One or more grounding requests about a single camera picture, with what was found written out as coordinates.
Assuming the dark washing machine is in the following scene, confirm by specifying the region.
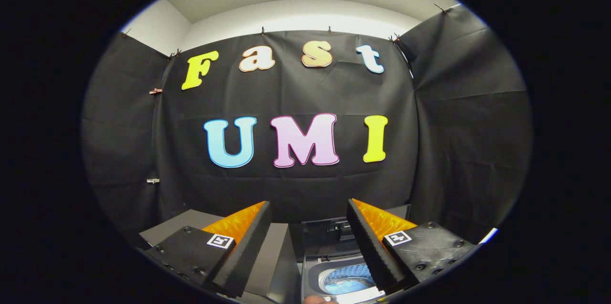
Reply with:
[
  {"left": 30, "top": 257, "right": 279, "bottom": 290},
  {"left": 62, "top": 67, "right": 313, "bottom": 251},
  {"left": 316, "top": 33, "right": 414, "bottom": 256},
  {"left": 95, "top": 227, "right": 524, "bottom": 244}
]
[{"left": 301, "top": 252, "right": 388, "bottom": 304}]

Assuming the row of small black clips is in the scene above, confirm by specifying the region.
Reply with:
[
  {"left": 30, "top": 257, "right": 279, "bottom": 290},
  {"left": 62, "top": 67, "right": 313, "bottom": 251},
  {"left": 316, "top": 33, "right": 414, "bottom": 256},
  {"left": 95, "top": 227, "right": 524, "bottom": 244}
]
[{"left": 121, "top": 3, "right": 449, "bottom": 56}]

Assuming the grey cabinet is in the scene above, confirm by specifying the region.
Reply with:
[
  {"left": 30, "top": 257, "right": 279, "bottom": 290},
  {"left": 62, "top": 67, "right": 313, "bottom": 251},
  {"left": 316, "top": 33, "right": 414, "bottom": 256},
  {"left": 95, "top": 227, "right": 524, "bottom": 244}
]
[{"left": 138, "top": 209, "right": 303, "bottom": 304}]

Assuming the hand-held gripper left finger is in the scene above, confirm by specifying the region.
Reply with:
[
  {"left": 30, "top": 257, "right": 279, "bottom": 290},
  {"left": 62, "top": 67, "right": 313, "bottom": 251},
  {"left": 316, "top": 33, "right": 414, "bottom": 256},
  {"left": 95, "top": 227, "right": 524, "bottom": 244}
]
[{"left": 143, "top": 200, "right": 273, "bottom": 298}]

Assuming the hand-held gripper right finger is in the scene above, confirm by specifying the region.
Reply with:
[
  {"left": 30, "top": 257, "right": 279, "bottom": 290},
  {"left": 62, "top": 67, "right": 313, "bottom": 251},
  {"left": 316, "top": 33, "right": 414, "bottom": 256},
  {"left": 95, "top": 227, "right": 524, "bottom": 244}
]
[{"left": 346, "top": 198, "right": 478, "bottom": 295}]

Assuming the light blue polo shirt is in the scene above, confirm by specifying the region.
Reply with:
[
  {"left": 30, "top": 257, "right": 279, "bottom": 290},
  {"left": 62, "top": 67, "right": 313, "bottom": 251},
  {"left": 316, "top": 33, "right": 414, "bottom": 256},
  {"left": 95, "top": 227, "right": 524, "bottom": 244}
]
[{"left": 326, "top": 276, "right": 371, "bottom": 295}]

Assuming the black backdrop cloth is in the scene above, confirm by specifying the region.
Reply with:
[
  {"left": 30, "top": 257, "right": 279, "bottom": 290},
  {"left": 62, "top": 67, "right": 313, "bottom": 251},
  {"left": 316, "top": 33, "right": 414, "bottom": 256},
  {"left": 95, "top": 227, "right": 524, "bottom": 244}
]
[{"left": 80, "top": 4, "right": 534, "bottom": 247}]

